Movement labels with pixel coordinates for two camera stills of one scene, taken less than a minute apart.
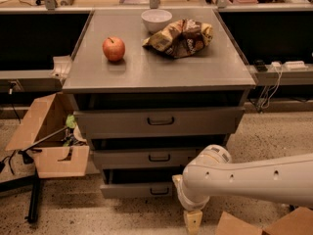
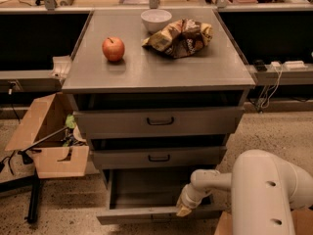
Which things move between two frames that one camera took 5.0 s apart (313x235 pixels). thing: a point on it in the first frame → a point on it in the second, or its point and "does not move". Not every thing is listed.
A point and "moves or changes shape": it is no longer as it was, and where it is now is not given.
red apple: [113, 48] does not move
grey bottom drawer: [138, 182] moves or changes shape
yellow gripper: [195, 202] → [189, 198]
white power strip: [294, 66] does not move
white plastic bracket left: [62, 67] does not move
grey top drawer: [159, 122] does not move
